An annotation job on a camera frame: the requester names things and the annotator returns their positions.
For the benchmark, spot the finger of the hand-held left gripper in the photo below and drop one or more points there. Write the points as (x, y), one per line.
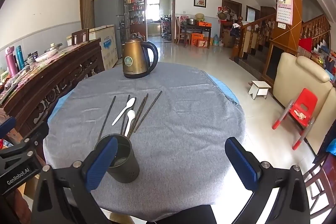
(6, 126)
(38, 133)

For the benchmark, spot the dark wooden side table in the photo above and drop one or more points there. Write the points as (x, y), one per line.
(195, 27)

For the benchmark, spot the small white stool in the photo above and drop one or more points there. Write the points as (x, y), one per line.
(260, 88)

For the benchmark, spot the flat orange box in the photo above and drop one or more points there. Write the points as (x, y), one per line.
(204, 23)

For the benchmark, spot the grey tablecloth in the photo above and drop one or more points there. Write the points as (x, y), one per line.
(170, 121)

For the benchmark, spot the dark chopstick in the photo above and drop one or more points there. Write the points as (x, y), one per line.
(152, 104)
(140, 108)
(146, 100)
(122, 125)
(106, 119)

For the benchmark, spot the brown wooden chair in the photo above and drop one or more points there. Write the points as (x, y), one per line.
(321, 179)

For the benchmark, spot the light blue table cover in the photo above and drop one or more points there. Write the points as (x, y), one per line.
(227, 90)

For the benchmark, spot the wooden stair railing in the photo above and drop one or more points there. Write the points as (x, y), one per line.
(252, 27)

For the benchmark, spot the shelf with bottles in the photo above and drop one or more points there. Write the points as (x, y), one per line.
(135, 14)

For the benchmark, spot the long white plastic spoon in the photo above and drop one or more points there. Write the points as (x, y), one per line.
(128, 104)

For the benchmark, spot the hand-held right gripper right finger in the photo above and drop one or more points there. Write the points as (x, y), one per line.
(241, 166)

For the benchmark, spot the white bowl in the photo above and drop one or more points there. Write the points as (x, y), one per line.
(44, 57)

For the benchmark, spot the bronze electric kettle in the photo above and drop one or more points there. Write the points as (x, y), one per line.
(135, 58)

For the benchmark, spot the teal thermos bottle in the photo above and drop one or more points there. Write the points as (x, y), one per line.
(20, 57)

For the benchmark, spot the pink thermos bottle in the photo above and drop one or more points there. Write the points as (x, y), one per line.
(11, 64)

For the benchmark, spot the white wall switch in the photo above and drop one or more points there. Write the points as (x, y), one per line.
(282, 25)

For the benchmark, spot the white chest freezer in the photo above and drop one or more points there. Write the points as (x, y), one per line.
(105, 43)

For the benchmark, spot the short white plastic spoon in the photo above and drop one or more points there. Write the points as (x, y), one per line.
(130, 115)

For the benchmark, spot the carved wooden sideboard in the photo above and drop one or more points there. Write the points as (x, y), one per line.
(60, 77)

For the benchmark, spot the red plastic child chair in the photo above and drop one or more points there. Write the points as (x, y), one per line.
(302, 108)

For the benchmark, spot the tall orange box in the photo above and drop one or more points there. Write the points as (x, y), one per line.
(197, 39)

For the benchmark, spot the grey refrigerator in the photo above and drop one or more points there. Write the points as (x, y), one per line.
(107, 14)

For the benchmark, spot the metal basin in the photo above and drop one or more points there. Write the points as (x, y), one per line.
(191, 21)

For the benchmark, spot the green woven basket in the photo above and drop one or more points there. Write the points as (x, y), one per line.
(199, 16)

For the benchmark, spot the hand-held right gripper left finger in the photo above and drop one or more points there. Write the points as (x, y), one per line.
(101, 163)

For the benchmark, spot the cream leather sofa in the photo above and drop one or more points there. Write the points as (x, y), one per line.
(296, 74)

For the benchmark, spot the dark cylindrical utensil holder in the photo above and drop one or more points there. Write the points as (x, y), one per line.
(126, 166)

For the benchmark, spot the large water bottle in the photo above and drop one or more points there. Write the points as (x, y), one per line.
(215, 40)

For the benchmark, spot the dark wooden dining chair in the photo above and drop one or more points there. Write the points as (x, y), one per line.
(181, 35)

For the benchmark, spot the pink wall calendar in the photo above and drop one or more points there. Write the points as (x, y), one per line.
(284, 8)

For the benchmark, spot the metal pot with lid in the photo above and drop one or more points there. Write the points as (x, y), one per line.
(53, 47)

